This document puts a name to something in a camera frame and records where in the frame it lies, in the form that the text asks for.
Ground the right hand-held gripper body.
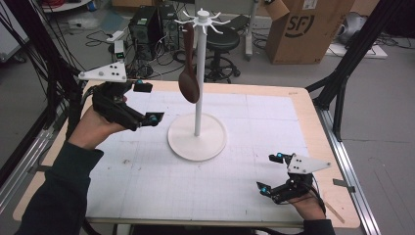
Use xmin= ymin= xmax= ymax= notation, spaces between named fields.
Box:
xmin=273 ymin=153 xmax=332 ymax=206

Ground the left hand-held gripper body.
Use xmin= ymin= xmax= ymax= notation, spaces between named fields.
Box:
xmin=77 ymin=61 xmax=146 ymax=132

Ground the white rack stand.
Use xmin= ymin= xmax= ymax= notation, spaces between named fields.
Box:
xmin=166 ymin=9 xmax=231 ymax=163

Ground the brown wooden spoon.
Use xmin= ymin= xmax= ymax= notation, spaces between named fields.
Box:
xmin=177 ymin=22 xmax=201 ymax=105

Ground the person's right hand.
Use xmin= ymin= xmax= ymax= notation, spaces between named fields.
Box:
xmin=288 ymin=195 xmax=327 ymax=221

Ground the person's left hand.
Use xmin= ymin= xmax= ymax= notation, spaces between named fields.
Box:
xmin=68 ymin=105 xmax=129 ymax=151

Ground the small white device green display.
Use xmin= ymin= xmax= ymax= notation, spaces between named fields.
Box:
xmin=114 ymin=39 xmax=126 ymax=63

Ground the white power strip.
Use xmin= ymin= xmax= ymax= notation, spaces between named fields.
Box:
xmin=106 ymin=29 xmax=126 ymax=43

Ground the white grid mat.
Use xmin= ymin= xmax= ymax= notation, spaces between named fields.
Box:
xmin=85 ymin=88 xmax=327 ymax=221

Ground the black tape piece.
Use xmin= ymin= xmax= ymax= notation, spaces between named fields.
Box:
xmin=332 ymin=178 xmax=356 ymax=194
xmin=27 ymin=164 xmax=50 ymax=174

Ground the large black computer tower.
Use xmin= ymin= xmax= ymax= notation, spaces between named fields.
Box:
xmin=127 ymin=5 xmax=164 ymax=62

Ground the thin wooden stick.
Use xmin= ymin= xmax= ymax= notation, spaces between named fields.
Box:
xmin=322 ymin=200 xmax=346 ymax=224

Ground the slim black computer tower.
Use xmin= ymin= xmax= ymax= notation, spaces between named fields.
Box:
xmin=159 ymin=4 xmax=180 ymax=52

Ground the black round stool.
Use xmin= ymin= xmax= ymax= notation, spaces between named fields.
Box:
xmin=195 ymin=24 xmax=242 ymax=84

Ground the white cabinet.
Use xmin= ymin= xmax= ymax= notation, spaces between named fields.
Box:
xmin=0 ymin=0 xmax=29 ymax=63

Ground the brown cardboard box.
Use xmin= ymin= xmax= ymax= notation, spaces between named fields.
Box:
xmin=265 ymin=0 xmax=356 ymax=66

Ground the flat white board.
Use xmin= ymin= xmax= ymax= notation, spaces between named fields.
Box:
xmin=326 ymin=42 xmax=389 ymax=60

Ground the grey round appliance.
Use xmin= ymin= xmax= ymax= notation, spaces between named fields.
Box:
xmin=336 ymin=12 xmax=368 ymax=45

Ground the aluminium rail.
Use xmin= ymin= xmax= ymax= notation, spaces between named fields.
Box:
xmin=316 ymin=107 xmax=381 ymax=235
xmin=0 ymin=128 xmax=55 ymax=213

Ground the black frame with cables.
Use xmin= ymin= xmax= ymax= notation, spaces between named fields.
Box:
xmin=0 ymin=0 xmax=92 ymax=131

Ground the black frame strut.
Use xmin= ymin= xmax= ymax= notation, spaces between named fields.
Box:
xmin=305 ymin=0 xmax=407 ymax=142

